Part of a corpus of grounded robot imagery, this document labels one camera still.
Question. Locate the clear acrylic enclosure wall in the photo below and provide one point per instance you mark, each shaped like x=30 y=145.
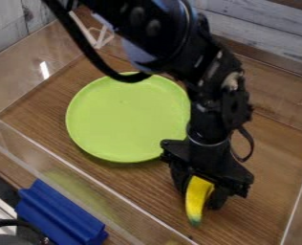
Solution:
x=42 y=72

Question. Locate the green round plate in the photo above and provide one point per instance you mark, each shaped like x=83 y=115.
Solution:
x=118 y=120

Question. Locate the yellow toy banana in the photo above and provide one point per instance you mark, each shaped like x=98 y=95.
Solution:
x=198 y=194

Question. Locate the clear acrylic corner bracket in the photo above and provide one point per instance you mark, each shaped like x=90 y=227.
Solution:
x=97 y=36

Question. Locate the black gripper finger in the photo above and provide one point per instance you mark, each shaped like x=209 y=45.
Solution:
x=182 y=174
x=218 y=198

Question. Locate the blue plastic block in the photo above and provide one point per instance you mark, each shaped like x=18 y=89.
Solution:
x=67 y=224

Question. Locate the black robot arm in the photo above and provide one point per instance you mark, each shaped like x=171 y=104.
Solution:
x=169 y=40

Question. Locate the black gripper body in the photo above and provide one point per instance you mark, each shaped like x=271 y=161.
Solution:
x=214 y=163

